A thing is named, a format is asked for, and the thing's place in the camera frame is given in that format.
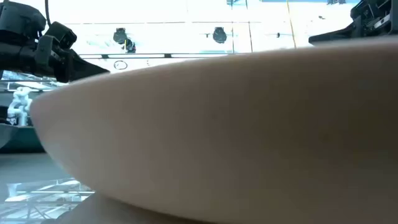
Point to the beige plate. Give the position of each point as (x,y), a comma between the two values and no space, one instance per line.
(217,140)

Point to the dark round background object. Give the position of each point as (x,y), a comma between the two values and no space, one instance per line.
(121,36)
(219,35)

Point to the black metal table frame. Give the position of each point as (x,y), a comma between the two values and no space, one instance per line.
(168,56)

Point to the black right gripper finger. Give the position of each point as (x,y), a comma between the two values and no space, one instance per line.
(342,35)

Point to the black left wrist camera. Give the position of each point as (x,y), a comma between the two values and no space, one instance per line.
(62,34)

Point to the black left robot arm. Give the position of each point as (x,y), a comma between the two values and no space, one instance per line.
(18,18)

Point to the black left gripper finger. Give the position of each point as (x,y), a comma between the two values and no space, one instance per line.
(82,70)

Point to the white plastic object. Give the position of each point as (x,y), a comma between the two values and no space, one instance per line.
(20,102)

